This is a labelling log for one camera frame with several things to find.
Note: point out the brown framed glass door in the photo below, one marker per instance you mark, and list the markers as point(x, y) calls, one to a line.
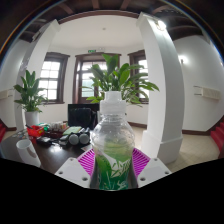
point(80, 80)

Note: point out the black chair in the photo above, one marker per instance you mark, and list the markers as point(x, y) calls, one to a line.
point(81, 116)

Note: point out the red carpeted stairs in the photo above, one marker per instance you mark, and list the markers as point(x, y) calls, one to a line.
point(218, 136)
point(2, 131)

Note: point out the small potted plant white pot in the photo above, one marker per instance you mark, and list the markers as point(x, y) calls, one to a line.
point(30, 96)

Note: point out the clear bottle with green label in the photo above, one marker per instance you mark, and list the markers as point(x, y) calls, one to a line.
point(112, 140)

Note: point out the red box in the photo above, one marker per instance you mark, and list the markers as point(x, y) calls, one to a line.
point(35, 131)

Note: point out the brown framed window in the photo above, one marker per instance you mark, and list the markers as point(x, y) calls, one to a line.
point(143, 66)
point(50, 80)

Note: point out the green packet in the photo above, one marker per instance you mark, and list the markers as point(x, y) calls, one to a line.
point(44, 125)

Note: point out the wall lamp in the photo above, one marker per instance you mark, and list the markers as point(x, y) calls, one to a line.
point(182, 59)

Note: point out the green notebook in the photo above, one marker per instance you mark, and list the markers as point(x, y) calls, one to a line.
point(72, 130)

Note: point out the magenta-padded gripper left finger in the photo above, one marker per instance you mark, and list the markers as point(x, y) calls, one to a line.
point(71, 171)

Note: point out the grey dumbbells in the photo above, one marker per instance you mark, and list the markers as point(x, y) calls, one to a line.
point(78, 137)

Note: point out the large potted plant white pot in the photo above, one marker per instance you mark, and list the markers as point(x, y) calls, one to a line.
point(120, 78)

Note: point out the white cup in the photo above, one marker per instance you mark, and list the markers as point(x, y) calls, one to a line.
point(27, 151)

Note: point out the green exit sign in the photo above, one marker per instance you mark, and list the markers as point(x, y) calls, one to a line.
point(91, 51)

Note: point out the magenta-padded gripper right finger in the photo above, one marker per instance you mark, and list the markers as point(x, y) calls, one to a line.
point(153, 170)

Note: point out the black pouch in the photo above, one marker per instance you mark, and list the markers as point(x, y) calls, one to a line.
point(43, 140)

